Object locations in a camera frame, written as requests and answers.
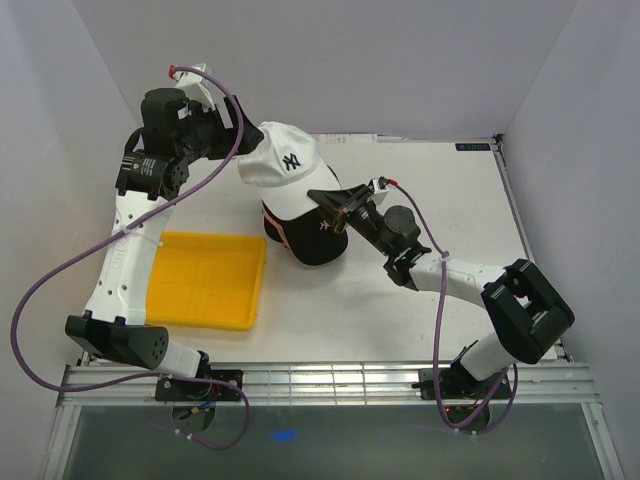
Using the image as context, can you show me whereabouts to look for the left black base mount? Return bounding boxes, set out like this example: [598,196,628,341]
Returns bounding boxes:
[154,369,244,402]

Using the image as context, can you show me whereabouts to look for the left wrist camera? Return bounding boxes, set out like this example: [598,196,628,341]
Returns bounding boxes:
[168,65,216,111]

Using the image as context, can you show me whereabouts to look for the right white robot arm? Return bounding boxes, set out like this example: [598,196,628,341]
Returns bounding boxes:
[307,177,575,397]

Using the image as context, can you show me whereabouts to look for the aluminium front rail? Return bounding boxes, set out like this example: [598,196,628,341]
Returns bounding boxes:
[57,360,601,407]

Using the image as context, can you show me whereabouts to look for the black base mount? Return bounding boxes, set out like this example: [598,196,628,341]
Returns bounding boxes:
[411,368,512,400]
[154,369,244,402]

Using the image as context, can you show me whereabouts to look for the black NY baseball cap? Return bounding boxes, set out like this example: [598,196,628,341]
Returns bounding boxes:
[259,163,348,267]

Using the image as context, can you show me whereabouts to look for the white NY baseball cap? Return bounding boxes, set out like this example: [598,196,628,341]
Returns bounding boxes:
[237,121,341,221]

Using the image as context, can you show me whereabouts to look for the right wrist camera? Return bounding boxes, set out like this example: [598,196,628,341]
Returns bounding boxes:
[368,177,395,206]

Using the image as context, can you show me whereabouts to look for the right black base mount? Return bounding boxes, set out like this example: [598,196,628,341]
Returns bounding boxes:
[411,368,512,400]

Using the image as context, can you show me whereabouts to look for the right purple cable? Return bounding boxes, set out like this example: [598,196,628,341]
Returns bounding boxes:
[387,178,519,437]

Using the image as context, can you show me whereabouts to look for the yellow plastic tray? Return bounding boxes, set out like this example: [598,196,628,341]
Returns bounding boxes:
[146,232,267,331]

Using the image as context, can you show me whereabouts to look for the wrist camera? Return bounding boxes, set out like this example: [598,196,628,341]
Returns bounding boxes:
[168,65,216,111]
[368,177,395,206]

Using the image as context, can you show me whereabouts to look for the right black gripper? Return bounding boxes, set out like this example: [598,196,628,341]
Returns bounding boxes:
[307,184,394,257]

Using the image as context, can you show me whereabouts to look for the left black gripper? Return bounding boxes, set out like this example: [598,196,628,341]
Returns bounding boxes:
[176,95,264,165]

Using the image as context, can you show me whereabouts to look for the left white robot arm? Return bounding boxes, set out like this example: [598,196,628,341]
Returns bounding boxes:
[65,88,263,400]

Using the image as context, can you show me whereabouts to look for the pink baseball cap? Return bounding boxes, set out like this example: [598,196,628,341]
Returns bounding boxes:
[262,207,289,249]

